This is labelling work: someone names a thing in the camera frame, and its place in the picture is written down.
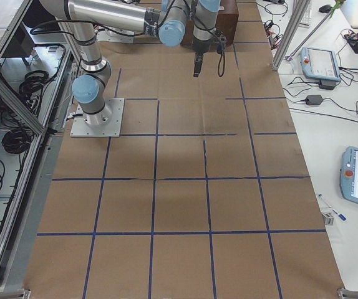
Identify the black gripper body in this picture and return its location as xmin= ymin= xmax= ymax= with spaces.
xmin=192 ymin=29 xmax=226 ymax=57

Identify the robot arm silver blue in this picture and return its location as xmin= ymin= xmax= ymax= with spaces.
xmin=41 ymin=0 xmax=226 ymax=128

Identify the dark wooden drawer cabinet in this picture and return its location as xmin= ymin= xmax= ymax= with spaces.
xmin=181 ymin=0 xmax=239 ymax=48

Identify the blue teach pendant tablet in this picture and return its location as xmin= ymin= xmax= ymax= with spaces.
xmin=301 ymin=47 xmax=341 ymax=82

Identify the black power adapter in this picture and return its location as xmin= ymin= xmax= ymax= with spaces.
xmin=305 ymin=95 xmax=323 ymax=106

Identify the brown paper table mat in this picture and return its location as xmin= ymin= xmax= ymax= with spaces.
xmin=24 ymin=1 xmax=343 ymax=298

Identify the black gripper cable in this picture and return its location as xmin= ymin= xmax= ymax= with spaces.
xmin=215 ymin=34 xmax=226 ymax=78

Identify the aluminium frame post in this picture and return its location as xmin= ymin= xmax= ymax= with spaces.
xmin=271 ymin=0 xmax=310 ymax=71

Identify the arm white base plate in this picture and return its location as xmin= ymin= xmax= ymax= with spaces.
xmin=70 ymin=98 xmax=125 ymax=138

